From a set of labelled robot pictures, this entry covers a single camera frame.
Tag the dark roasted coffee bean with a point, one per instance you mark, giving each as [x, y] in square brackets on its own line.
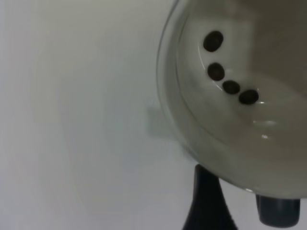
[248, 97]
[231, 87]
[213, 41]
[216, 71]

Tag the dark grey ceramic mug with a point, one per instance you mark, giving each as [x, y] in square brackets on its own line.
[239, 143]

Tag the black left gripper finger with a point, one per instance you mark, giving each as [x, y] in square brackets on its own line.
[211, 210]

